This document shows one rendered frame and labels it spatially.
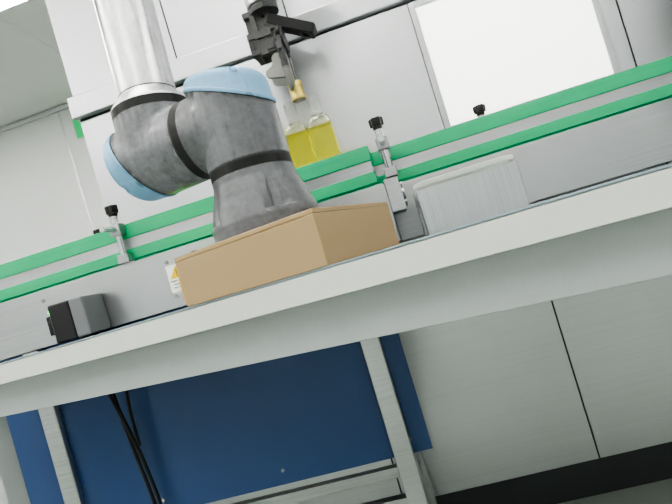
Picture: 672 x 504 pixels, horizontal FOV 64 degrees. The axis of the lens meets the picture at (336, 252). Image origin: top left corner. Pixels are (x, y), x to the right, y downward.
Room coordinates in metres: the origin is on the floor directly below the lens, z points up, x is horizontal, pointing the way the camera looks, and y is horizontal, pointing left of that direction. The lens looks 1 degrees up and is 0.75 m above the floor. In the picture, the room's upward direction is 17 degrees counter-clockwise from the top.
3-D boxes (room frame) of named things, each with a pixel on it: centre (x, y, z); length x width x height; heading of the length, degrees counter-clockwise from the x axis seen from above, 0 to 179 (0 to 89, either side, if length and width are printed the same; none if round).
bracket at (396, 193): (1.14, -0.16, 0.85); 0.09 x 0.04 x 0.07; 172
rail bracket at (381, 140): (1.12, -0.16, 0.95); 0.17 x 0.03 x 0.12; 172
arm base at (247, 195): (0.75, 0.08, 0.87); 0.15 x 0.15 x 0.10
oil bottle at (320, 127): (1.26, -0.05, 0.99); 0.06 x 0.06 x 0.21; 82
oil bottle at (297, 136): (1.27, 0.01, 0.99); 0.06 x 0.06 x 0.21; 82
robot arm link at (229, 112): (0.75, 0.09, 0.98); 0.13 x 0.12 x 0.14; 67
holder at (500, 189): (1.03, -0.26, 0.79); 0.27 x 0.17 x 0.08; 172
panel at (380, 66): (1.36, -0.33, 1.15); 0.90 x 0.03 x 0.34; 82
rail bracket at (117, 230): (1.15, 0.44, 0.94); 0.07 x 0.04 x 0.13; 172
